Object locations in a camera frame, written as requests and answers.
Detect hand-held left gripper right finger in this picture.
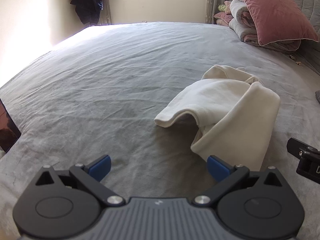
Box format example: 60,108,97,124
192,155,284,207

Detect cream t-shirt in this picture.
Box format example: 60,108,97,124
154,64,281,172

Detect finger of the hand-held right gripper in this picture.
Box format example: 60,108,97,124
287,137,320,178

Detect folded grey quilt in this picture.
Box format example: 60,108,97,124
229,0,302,53

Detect small brown scraps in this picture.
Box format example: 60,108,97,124
290,54,303,67

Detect small pink pillow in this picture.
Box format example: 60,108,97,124
214,12,234,27

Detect brown wooden furniture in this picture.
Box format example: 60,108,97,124
0,97,22,153

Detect large pink velvet pillow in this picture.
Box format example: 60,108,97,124
230,0,320,47

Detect dark hanging jacket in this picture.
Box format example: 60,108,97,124
69,0,112,25

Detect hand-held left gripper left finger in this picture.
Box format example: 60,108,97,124
35,154,126,207

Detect grey bed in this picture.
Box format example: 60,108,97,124
0,21,320,240

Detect grey quilted headboard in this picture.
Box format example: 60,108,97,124
285,0,320,75

